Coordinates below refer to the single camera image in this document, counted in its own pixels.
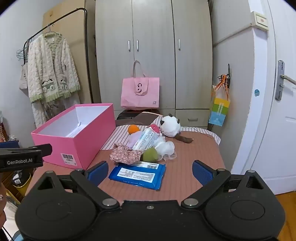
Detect black metal clothes rack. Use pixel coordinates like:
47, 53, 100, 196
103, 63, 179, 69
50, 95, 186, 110
23, 8, 93, 105

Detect fluffy cream pajama jacket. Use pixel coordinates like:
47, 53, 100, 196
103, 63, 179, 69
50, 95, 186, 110
27, 32, 81, 102

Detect pink strawberry plush toy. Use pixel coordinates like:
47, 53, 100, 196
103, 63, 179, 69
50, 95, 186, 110
148, 123, 162, 135

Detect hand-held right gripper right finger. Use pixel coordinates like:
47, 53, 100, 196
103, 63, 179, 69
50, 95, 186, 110
181, 160, 264, 210

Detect pink cardboard box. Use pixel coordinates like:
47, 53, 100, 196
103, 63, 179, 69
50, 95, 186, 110
31, 103, 116, 171

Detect pink floral cloth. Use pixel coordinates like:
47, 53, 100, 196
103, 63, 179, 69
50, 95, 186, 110
109, 142, 143, 165

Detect light blue wire hangers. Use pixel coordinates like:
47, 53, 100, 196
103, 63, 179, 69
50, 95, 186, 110
16, 43, 29, 64

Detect black wall hook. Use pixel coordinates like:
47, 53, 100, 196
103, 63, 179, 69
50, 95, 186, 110
225, 64, 232, 88

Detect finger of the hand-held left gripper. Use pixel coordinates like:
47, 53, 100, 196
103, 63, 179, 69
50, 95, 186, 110
0, 144, 53, 156

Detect beige wooden cabinet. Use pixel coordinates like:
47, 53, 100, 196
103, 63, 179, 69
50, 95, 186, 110
42, 0, 96, 105

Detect white clothes hanger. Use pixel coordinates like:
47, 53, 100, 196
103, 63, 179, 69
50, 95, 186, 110
45, 24, 60, 36

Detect dark brown blanket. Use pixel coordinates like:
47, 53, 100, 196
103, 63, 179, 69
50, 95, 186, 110
116, 110, 161, 127

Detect white door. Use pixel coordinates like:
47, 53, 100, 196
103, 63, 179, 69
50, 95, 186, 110
231, 0, 296, 195

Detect grey three-door wardrobe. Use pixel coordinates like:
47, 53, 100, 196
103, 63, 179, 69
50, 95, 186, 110
95, 0, 213, 130

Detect silver door handle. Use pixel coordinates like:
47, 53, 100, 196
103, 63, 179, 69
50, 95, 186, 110
275, 60, 296, 100

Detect purple plush toy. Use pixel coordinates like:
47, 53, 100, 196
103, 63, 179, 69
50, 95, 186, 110
127, 131, 144, 149

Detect striped bed sheet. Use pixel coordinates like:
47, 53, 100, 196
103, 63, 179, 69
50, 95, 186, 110
102, 118, 221, 151

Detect yellow bin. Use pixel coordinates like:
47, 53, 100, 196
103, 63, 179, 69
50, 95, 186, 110
11, 173, 31, 196

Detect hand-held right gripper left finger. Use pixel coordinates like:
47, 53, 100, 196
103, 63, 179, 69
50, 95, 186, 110
37, 161, 121, 210

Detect cream pajama pants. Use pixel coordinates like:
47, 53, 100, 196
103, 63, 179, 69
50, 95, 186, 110
31, 96, 80, 129

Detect white tissue pack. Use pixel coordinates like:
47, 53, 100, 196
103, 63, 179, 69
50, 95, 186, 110
132, 128, 166, 151

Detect beige wall switch box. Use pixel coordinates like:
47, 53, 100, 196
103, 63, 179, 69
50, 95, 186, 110
251, 11, 269, 30

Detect white plush toy brown ears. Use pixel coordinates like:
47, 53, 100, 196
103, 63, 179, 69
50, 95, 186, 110
159, 113, 194, 144

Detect colourful paper gift bag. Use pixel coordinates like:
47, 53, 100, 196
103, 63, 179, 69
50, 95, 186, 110
208, 74, 231, 127

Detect beige canvas tote bag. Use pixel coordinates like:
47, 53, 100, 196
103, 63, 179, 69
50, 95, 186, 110
18, 62, 29, 91

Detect white mesh cloth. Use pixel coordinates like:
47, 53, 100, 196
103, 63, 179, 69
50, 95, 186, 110
154, 140, 177, 161

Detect pink tote bag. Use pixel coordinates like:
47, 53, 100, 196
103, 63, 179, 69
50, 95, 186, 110
120, 60, 160, 110

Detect green plush ball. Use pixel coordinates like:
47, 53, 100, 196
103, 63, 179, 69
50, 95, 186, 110
141, 147, 161, 163

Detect blue wet wipes pack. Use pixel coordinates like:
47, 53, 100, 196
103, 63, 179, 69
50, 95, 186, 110
108, 161, 166, 191

